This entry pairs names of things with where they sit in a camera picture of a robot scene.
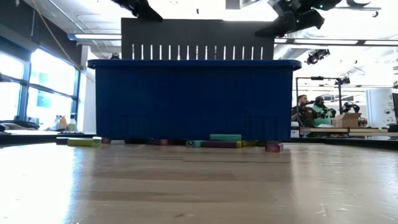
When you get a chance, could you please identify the black curved bar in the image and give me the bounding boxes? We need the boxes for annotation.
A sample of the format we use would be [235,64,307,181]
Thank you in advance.
[0,119,40,133]

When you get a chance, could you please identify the black background rig frame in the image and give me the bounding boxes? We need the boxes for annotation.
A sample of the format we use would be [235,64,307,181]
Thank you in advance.
[294,75,351,125]

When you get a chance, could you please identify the large window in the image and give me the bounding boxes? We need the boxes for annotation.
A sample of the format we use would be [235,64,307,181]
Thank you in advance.
[0,46,82,133]

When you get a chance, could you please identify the grey slotted divider panel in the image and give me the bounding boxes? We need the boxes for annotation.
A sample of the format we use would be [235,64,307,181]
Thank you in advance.
[120,17,275,60]

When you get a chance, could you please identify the background wooden table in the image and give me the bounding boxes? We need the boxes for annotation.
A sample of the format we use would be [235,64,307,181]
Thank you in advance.
[299,126,398,139]

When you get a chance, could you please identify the white cabinet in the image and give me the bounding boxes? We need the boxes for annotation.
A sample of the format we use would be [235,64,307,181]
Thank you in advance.
[364,88,398,129]

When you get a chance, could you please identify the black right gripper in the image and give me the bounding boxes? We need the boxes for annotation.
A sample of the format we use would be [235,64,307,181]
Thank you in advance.
[254,0,343,38]

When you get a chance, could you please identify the teal wooden block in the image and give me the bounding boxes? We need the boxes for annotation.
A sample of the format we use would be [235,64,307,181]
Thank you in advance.
[210,134,242,141]
[185,139,205,148]

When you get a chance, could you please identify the person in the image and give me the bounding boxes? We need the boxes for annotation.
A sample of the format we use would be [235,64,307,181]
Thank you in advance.
[312,95,336,128]
[292,94,317,128]

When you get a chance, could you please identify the linear ceiling light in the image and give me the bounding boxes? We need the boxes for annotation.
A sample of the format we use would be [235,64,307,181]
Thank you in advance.
[67,32,398,47]

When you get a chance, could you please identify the dark overhead box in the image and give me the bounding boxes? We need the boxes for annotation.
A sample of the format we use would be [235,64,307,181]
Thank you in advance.
[224,0,261,10]

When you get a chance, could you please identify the cardboard box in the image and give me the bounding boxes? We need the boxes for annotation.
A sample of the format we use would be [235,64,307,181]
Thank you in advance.
[331,112,362,129]

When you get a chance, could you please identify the blue plastic bin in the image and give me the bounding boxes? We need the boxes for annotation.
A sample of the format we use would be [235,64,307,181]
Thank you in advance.
[87,58,302,143]

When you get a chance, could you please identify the yellow hanging cable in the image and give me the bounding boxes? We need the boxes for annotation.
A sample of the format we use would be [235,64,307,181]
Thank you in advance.
[30,0,96,83]

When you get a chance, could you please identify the clear bottle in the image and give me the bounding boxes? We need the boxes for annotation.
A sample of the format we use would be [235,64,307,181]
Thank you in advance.
[67,113,78,132]

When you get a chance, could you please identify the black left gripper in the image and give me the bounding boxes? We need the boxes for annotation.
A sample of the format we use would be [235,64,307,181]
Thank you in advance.
[110,0,164,22]

